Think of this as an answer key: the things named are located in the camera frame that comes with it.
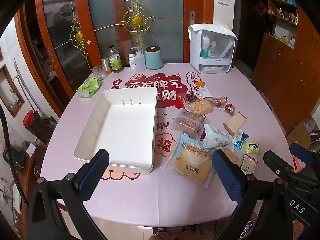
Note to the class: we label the small green snack packet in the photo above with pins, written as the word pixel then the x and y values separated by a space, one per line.
pixel 251 148

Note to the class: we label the red door ornament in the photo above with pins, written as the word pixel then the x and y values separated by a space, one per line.
pixel 260 8

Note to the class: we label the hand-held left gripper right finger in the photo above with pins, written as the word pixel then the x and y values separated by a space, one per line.
pixel 227 177

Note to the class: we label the small white snack packet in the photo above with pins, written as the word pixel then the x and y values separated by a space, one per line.
pixel 248 165

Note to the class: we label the red candy packet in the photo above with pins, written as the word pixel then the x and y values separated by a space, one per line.
pixel 230 108

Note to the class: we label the dark printed snack packet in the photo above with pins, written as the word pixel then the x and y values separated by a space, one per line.
pixel 192 97

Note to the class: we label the light blue canister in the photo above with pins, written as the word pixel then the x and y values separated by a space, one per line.
pixel 153 58

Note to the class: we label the orange white snack packet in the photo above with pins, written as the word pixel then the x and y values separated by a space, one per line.
pixel 203 90

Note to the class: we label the white teal medicine bottle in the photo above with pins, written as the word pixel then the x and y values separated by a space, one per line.
pixel 205 47

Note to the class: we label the brown bread slice packet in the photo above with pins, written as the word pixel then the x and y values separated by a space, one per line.
pixel 235 123

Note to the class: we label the pink printed tablecloth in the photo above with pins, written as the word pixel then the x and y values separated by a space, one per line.
pixel 250 92

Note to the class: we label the red lid glass jar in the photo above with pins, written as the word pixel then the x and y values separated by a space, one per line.
pixel 31 118

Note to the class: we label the tan bread snack packet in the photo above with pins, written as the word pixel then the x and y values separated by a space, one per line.
pixel 233 156

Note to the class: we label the large toast bread packet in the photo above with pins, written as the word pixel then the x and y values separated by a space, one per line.
pixel 192 166

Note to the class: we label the small red snack packet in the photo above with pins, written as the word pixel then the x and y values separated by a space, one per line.
pixel 183 102

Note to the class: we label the yellow crispy snack packet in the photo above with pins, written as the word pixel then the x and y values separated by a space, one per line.
pixel 200 107

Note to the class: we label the wooden cabinet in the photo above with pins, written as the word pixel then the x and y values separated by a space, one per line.
pixel 280 75

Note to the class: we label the green tissue pack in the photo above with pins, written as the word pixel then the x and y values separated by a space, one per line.
pixel 88 86

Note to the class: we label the white squeeze bottle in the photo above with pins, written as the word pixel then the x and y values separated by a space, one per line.
pixel 140 61

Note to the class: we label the white pill bottle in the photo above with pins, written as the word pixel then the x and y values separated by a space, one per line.
pixel 132 62

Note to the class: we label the green label glass bottle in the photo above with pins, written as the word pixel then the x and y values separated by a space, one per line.
pixel 115 61

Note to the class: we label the clear plastic bottle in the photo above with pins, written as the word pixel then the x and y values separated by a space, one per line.
pixel 214 50

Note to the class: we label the white blue snack packet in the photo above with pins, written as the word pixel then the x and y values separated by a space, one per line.
pixel 217 138

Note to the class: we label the wooden framed glass door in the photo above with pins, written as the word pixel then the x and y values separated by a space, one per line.
pixel 160 30

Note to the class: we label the small orange glass jar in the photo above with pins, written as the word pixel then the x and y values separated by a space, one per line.
pixel 106 67

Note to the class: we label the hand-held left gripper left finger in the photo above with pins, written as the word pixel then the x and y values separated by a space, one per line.
pixel 92 173

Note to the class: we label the cardboard box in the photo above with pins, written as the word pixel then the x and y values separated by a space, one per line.
pixel 298 133

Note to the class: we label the clear nut snack packet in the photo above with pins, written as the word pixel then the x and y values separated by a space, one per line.
pixel 218 102

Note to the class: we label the clear wrapped cake packet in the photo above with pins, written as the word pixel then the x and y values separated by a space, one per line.
pixel 187 123

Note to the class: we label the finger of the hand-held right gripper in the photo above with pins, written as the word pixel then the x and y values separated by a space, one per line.
pixel 275 162
pixel 301 153

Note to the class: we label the clear glass cup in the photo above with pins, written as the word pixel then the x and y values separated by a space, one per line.
pixel 98 73

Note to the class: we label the blue foil snack packet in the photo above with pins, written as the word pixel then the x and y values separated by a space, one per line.
pixel 241 140

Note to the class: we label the white plastic tray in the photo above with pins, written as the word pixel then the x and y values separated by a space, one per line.
pixel 125 127

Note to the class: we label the white medicine storage box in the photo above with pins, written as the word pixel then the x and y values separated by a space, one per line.
pixel 200 55

